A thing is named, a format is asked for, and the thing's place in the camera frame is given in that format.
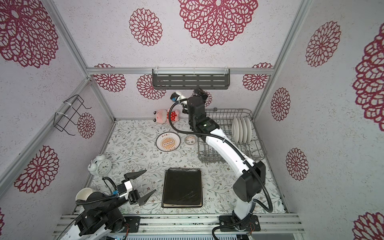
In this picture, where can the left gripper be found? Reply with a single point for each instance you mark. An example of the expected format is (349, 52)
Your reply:
(135, 197)

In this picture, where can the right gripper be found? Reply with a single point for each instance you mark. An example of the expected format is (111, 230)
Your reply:
(203, 97)

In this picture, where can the grey wall shelf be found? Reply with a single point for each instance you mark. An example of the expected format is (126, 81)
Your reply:
(189, 80)

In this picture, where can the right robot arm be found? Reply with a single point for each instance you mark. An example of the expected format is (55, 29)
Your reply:
(250, 186)

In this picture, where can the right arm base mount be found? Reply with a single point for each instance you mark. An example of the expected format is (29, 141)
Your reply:
(232, 223)

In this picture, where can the white alarm clock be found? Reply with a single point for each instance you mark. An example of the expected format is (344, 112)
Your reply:
(100, 166)

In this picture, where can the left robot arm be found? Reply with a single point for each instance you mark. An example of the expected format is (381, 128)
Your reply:
(102, 215)

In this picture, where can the black square plate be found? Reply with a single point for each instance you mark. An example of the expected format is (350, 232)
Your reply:
(182, 204)
(183, 184)

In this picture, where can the grey wire dish rack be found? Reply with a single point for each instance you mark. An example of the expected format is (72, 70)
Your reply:
(224, 118)

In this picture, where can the black wire wall rack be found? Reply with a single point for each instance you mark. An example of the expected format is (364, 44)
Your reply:
(65, 117)

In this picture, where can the tape roll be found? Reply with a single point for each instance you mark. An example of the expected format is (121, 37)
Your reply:
(191, 140)

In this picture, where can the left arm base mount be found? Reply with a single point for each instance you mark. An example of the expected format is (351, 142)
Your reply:
(131, 224)

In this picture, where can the white cup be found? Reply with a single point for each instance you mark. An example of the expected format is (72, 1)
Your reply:
(84, 193)

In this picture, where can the pink plush toy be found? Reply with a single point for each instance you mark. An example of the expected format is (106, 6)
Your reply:
(162, 116)

